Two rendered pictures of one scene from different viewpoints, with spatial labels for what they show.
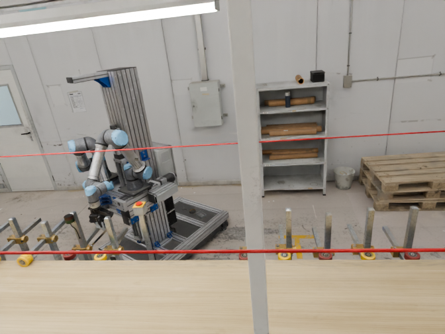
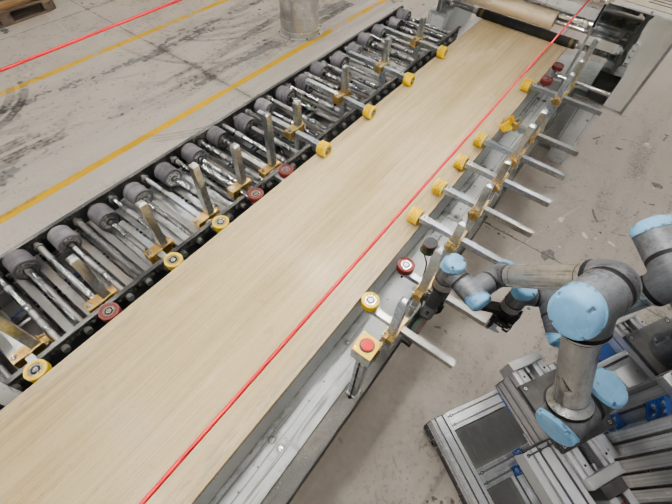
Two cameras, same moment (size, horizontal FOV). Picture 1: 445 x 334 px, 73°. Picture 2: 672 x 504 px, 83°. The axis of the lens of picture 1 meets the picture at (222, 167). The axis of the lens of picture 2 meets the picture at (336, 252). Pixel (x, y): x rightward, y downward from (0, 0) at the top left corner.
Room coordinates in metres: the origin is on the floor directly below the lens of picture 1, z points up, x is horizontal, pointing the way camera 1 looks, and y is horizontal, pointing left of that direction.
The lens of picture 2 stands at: (1.88, 0.14, 2.33)
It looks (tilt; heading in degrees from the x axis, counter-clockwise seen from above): 55 degrees down; 115
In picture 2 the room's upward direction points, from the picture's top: 4 degrees clockwise
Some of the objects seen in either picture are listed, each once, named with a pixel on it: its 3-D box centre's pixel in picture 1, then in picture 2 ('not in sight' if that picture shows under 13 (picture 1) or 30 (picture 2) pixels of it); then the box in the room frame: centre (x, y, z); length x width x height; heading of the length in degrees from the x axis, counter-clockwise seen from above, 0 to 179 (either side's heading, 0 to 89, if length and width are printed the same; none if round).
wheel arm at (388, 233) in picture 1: (396, 246); not in sight; (1.59, -1.10, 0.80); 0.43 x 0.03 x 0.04; 171
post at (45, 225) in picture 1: (53, 247); (448, 253); (1.92, 1.34, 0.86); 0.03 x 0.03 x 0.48; 81
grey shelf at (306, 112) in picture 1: (291, 140); not in sight; (3.97, -1.00, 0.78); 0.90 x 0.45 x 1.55; 81
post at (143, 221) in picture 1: (148, 239); (357, 376); (1.80, 0.59, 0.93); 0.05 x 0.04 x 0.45; 81
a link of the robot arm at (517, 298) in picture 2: not in sight; (521, 294); (2.21, 1.08, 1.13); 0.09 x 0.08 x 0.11; 24
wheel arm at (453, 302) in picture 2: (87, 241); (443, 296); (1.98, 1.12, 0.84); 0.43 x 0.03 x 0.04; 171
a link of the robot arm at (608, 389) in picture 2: (132, 170); (595, 392); (2.45, 0.80, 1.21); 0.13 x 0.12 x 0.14; 60
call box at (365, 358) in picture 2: (140, 209); (365, 350); (1.80, 0.59, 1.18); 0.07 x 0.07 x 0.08; 81
